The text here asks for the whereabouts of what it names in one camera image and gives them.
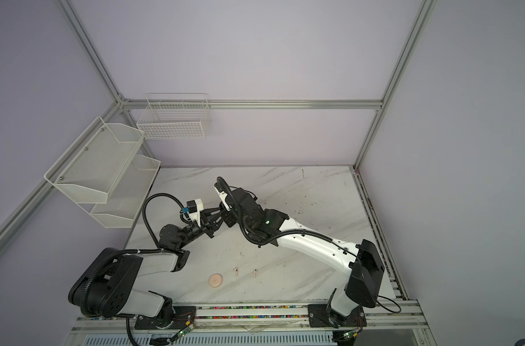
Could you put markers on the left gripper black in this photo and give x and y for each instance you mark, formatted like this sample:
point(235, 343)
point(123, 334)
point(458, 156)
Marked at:
point(209, 222)

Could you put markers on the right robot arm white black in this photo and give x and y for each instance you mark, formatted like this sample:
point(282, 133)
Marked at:
point(360, 263)

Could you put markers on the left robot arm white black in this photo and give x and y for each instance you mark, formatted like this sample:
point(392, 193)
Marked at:
point(110, 287)

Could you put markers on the pink round charging case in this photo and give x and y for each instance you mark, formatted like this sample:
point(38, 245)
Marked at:
point(216, 280)

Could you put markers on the white mesh shelf lower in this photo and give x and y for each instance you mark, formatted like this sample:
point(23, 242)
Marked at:
point(125, 203)

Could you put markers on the white mesh shelf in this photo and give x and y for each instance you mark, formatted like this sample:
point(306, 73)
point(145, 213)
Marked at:
point(125, 203)
point(90, 170)

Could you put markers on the white mesh shelf upper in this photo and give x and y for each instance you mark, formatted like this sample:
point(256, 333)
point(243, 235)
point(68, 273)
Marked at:
point(90, 170)

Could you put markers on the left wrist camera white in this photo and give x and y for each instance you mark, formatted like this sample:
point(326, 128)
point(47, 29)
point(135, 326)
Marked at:
point(192, 212)

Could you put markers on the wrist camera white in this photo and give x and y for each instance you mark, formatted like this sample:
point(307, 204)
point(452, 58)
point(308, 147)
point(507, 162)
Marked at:
point(223, 195)
point(192, 212)

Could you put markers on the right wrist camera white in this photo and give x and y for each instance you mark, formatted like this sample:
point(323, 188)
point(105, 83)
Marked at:
point(223, 195)

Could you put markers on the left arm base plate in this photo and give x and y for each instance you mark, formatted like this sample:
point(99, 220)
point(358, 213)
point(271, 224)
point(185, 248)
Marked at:
point(175, 318)

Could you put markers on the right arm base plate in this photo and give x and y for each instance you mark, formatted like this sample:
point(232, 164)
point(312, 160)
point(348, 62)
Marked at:
point(321, 315)

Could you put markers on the white wire basket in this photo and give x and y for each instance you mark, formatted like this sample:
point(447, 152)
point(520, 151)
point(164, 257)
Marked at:
point(175, 116)

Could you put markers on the aluminium mounting rail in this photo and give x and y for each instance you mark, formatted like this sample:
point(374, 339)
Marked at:
point(295, 316)

